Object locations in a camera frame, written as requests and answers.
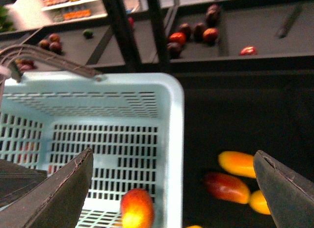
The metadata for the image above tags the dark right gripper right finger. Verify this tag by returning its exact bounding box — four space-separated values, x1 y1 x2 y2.
253 150 314 228

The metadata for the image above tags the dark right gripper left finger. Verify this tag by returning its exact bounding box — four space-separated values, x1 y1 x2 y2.
0 148 93 228

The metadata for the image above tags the light blue plastic basket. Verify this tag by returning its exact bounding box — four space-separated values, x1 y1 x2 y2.
0 72 184 228

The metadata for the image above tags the brown basket handle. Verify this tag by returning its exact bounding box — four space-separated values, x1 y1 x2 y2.
0 44 102 83

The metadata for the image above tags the orange yellow mango right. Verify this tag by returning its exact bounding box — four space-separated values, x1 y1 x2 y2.
249 190 271 215

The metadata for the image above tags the yellow mango top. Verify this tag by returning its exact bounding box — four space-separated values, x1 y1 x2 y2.
218 151 256 178

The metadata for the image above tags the red mango large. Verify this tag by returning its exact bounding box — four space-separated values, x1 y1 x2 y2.
203 172 251 204

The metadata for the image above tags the white shelf with goods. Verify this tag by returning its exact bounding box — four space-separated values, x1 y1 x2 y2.
5 0 107 30

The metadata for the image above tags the black upright post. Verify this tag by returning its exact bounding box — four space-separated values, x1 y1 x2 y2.
102 0 170 73

